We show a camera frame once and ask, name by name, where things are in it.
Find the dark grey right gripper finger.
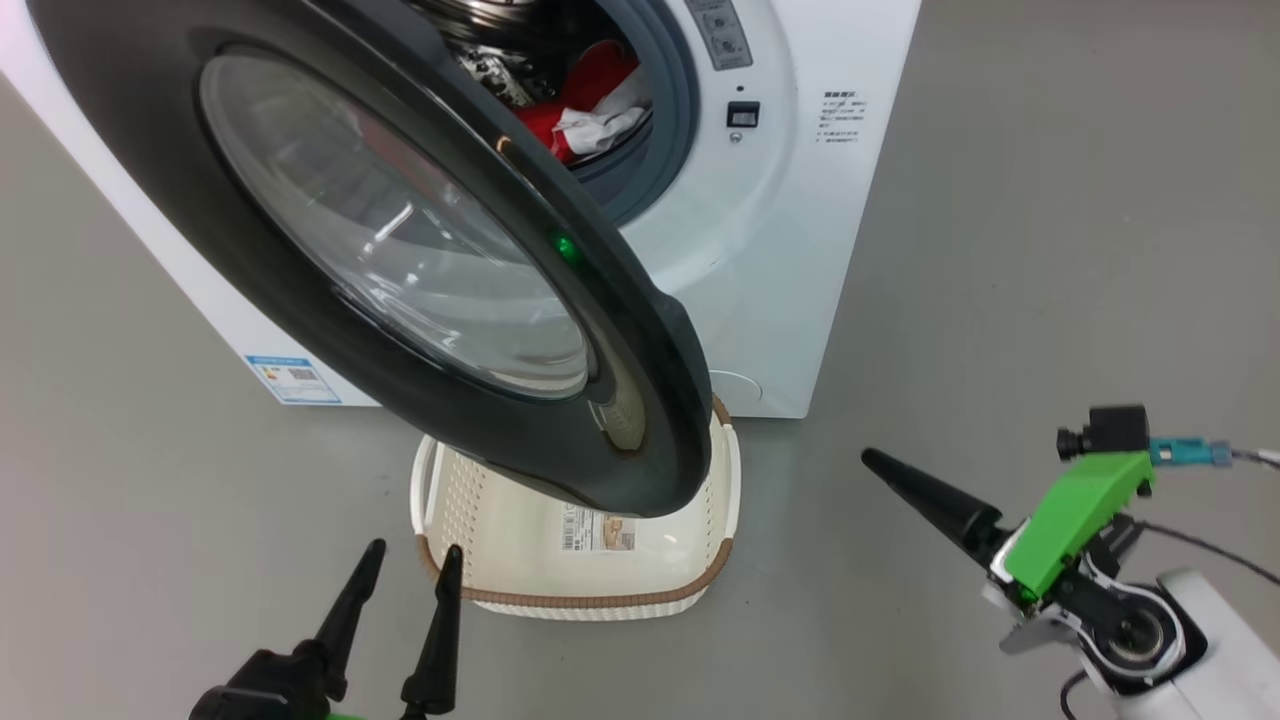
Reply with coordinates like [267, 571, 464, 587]
[861, 447, 1005, 563]

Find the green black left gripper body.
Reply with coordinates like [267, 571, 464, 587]
[188, 648, 366, 720]

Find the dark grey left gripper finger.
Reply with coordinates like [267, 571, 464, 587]
[402, 545, 465, 717]
[296, 540, 387, 701]

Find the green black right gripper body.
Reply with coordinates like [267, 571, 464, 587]
[985, 450, 1155, 657]

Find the dark grey round washer door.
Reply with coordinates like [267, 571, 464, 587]
[28, 0, 713, 519]

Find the red garment with white stripe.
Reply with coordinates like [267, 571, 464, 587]
[515, 40, 641, 166]

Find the black white patterned cloth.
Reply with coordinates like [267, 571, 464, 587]
[455, 45, 546, 111]

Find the cream perforated laundry basket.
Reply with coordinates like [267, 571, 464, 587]
[410, 395, 743, 621]

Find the barcode sticker in basket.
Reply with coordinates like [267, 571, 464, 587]
[560, 505, 638, 554]

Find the white front-load washing machine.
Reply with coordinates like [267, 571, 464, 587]
[0, 0, 923, 419]

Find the grey rubber door seal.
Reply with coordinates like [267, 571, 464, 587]
[570, 0, 701, 229]

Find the grey panel with round buttons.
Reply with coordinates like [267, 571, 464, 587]
[685, 0, 754, 73]

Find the steel washer drum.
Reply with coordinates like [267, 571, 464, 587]
[410, 0, 601, 61]

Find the teal right camera connector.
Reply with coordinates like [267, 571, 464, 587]
[1150, 437, 1234, 469]

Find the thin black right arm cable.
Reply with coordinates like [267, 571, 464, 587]
[1135, 520, 1280, 587]

